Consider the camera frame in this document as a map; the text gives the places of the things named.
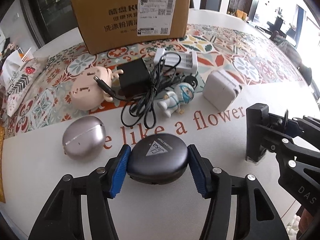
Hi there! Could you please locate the white square charger block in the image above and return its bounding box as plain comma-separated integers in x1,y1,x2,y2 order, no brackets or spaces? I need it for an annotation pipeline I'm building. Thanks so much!
202,69,242,111

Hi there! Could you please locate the dark round earbud case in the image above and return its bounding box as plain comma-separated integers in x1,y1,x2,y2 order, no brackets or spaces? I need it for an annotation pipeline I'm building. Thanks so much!
126,133,188,185

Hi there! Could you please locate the silver oval earbud case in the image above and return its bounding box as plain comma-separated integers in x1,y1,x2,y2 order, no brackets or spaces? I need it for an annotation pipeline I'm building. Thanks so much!
62,115,106,161

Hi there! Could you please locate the white suited figurine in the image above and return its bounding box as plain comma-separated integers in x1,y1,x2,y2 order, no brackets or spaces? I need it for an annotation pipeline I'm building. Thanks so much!
157,75,198,118

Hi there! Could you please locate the white battery charger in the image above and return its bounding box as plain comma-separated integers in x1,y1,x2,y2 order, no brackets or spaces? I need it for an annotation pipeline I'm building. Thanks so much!
153,48,198,75

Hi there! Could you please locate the pink round head toy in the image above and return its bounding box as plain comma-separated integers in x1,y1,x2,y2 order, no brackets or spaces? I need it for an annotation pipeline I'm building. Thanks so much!
70,66,124,111

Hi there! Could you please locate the black power adapter with cable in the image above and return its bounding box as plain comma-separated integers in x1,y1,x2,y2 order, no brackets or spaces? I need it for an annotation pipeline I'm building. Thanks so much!
94,58,184,129

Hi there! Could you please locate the yellow woven placemat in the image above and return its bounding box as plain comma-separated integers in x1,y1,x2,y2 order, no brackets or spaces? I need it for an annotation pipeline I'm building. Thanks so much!
0,126,5,203

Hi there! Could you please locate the floral tissue pouch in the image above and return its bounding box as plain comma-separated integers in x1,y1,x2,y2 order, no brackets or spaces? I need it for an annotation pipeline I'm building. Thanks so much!
4,57,48,117

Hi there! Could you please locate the white fruit basket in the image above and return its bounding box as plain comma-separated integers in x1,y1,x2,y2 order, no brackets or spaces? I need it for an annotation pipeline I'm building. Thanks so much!
17,47,34,62

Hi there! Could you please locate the brown cardboard box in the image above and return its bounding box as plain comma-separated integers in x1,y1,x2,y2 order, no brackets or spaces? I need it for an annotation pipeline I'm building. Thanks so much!
71,0,190,54

